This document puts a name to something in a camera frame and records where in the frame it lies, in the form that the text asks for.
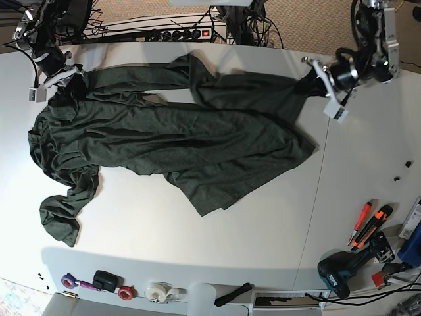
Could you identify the white plastic cup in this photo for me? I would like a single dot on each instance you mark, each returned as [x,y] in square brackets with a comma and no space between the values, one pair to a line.
[201,297]

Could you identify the purple tape roll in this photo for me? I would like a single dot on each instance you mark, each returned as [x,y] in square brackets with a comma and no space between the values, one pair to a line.
[68,281]

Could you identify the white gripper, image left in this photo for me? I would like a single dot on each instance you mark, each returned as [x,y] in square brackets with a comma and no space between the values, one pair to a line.
[60,71]

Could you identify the black action camera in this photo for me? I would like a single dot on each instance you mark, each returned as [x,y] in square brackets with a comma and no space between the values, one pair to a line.
[103,280]

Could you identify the red square tag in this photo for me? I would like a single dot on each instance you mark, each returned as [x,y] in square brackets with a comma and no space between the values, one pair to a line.
[378,279]

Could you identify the dark green t-shirt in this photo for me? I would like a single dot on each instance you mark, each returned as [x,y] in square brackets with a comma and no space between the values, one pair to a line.
[215,137]

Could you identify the blue box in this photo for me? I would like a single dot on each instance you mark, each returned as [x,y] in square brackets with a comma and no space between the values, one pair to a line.
[410,251]

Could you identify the black power strip red switch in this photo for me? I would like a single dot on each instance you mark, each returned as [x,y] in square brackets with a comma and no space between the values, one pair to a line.
[194,35]

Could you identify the red tape roll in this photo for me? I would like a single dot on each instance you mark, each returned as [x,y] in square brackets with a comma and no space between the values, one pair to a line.
[126,293]

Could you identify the orange black utility knife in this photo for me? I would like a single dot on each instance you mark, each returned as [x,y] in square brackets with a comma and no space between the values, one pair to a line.
[373,224]

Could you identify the teal black cordless drill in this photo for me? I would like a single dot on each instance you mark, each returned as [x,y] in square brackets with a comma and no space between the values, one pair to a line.
[337,269]

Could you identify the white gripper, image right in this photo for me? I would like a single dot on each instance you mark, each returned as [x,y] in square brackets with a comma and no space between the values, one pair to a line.
[329,80]

